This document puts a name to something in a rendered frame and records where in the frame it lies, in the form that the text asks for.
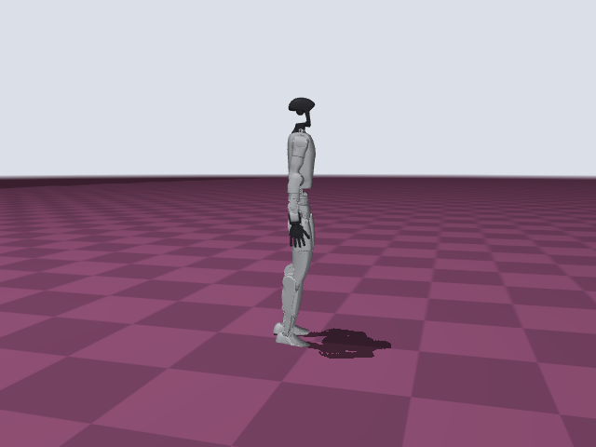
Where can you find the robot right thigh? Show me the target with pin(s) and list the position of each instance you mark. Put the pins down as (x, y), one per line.
(301, 257)

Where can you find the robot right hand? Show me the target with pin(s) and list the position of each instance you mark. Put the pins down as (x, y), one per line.
(297, 231)

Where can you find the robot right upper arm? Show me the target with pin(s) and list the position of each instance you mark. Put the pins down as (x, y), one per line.
(299, 147)

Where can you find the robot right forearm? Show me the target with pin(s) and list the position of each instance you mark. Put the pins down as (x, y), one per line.
(294, 196)

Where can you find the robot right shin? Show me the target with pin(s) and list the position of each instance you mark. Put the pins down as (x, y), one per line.
(291, 300)

